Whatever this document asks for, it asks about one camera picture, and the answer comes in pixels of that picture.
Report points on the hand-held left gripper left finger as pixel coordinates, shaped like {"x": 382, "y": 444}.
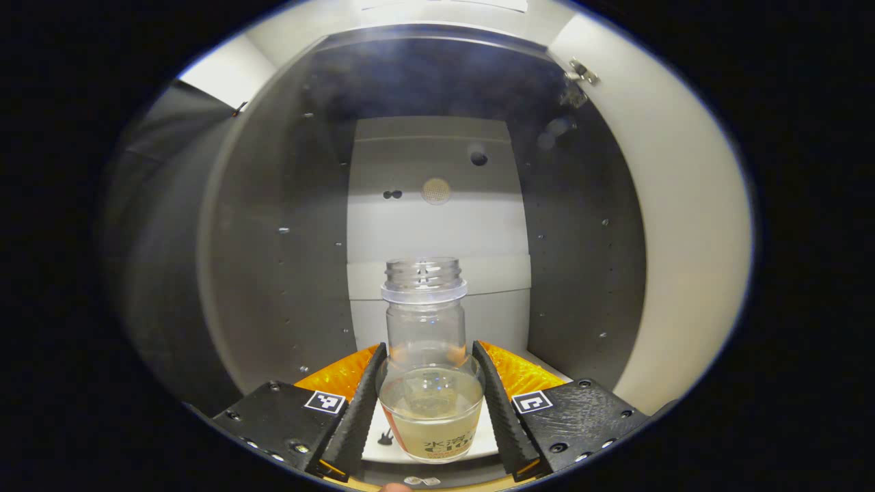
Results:
{"x": 359, "y": 410}

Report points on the beige cabinet door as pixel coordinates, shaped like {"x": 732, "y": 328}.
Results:
{"x": 683, "y": 205}

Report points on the clear plastic bottle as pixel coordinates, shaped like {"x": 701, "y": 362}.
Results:
{"x": 425, "y": 321}

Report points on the metal cabinet hinge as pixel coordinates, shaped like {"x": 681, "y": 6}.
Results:
{"x": 582, "y": 72}

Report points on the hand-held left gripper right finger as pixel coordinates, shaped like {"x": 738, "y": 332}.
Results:
{"x": 499, "y": 410}

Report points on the dark grey cabinet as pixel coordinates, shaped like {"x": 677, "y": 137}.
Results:
{"x": 273, "y": 273}

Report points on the black backdrop cloth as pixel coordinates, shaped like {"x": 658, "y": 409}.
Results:
{"x": 157, "y": 239}

